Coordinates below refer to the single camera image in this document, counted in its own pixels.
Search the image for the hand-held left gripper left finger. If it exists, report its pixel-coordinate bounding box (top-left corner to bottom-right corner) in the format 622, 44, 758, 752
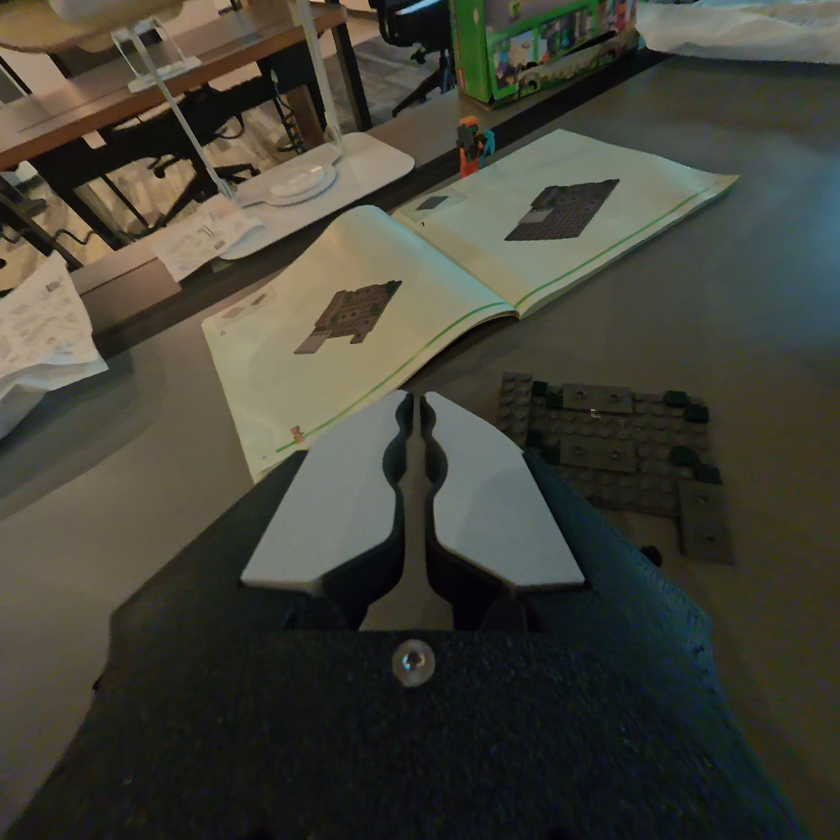
239, 390, 416, 598

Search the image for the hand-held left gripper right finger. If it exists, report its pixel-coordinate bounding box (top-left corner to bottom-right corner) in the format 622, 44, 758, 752
418, 391, 588, 589

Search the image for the grey toy brick plate assembly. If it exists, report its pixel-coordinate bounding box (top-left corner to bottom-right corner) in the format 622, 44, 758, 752
495, 371, 736, 566

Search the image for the instruction booklet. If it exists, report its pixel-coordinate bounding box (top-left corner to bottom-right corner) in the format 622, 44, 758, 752
201, 128, 741, 484

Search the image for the orange toy minifigure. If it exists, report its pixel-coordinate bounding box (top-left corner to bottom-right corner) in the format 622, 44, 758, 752
455, 115, 497, 180

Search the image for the printed paper sheet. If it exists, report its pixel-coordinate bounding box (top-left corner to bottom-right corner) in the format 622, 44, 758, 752
152, 197, 265, 281

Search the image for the black office chair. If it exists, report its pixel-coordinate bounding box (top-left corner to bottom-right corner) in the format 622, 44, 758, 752
367, 0, 460, 119
85, 85, 263, 198

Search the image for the green toy set box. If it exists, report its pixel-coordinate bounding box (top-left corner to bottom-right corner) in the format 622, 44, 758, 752
449, 0, 641, 110

